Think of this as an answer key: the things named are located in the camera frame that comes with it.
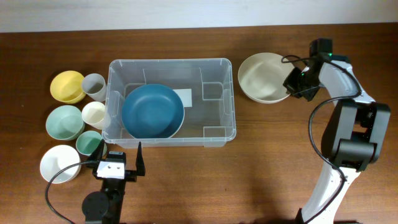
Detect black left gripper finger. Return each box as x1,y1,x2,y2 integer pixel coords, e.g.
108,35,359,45
86,139,105,169
136,142,146,176

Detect light green bowl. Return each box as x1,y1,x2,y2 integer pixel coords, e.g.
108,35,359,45
45,105,85,141

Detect blue plate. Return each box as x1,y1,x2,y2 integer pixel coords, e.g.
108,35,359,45
121,84,184,139

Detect yellow bowl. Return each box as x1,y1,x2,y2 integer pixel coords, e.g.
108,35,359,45
50,70,86,104

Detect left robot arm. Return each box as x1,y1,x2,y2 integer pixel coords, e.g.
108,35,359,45
81,139,146,224

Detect clear plastic storage container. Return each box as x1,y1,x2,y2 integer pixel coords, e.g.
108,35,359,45
102,58,237,149

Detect green cup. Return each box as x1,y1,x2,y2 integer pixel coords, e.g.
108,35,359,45
76,131,102,156

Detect white bowl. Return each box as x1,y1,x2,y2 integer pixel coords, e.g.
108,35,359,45
40,145,81,184

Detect cream cup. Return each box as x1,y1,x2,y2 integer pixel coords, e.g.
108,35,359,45
81,101,105,129

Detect grey cup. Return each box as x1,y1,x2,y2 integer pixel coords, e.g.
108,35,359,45
81,73,107,102

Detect white label sticker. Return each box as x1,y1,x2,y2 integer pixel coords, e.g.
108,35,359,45
174,88,192,108

